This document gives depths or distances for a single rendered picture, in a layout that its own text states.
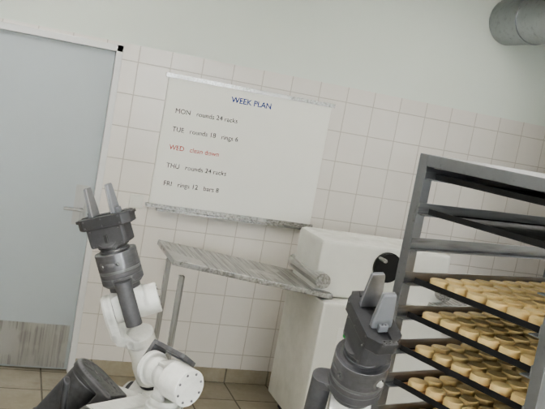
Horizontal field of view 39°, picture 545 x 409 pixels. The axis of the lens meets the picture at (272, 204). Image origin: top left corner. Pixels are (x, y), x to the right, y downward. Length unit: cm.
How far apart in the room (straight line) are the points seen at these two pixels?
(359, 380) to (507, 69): 477
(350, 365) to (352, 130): 415
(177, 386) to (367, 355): 35
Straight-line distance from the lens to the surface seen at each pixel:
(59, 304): 509
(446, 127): 561
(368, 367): 121
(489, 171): 185
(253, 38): 504
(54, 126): 489
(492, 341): 192
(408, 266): 202
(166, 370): 137
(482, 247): 220
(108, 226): 162
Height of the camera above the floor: 186
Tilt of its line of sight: 7 degrees down
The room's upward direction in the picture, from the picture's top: 10 degrees clockwise
